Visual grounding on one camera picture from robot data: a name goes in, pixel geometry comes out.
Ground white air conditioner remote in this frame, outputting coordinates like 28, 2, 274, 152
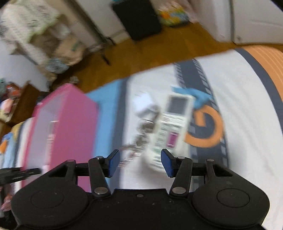
144, 93, 195, 172

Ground silver key bunch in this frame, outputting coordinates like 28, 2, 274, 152
119, 105, 160, 168

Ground pink storage box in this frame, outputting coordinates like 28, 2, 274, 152
13, 83, 99, 195

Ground left hand black glove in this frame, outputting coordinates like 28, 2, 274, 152
1, 184, 13, 228

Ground striped patterned bed sheet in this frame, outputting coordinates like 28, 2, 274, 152
1, 45, 282, 229

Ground wooden nightstand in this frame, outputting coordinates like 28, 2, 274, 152
1, 81, 41, 126

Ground black clothes rack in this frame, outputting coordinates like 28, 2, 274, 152
64, 0, 116, 66

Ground brown paper bag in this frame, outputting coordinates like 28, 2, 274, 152
53, 34, 87, 66

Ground colourful gift bag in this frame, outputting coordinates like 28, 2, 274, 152
157, 1, 189, 27

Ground black suitcase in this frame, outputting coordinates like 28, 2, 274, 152
111, 0, 162, 41

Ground white door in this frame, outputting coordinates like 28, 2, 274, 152
231, 0, 283, 45

